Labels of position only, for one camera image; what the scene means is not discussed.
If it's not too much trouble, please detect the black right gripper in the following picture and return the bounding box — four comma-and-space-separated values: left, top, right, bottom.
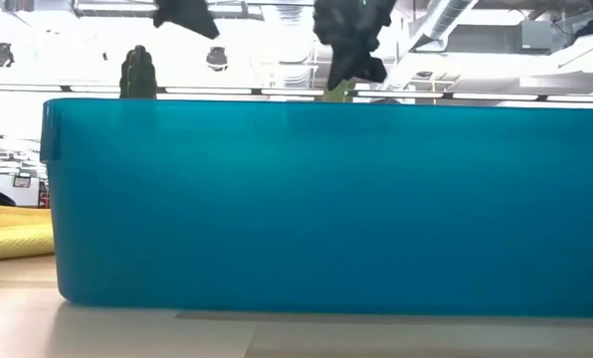
312, 0, 398, 91

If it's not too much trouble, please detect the green microfiber towel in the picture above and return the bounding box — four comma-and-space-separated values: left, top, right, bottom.
323, 78, 357, 103

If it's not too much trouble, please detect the teal plastic bin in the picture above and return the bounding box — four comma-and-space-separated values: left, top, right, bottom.
40, 97, 593, 319

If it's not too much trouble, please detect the yellow microfiber towel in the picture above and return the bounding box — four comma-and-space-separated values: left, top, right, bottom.
0, 203, 57, 264

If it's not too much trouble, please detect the dark ceiling fixture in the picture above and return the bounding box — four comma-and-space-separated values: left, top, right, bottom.
205, 46, 229, 73
0, 42, 16, 69

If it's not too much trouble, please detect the green cactus plant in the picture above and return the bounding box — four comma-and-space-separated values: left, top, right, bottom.
118, 44, 158, 99

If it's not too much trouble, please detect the silver ceiling duct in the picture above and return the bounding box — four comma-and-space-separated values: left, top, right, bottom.
408, 0, 482, 54

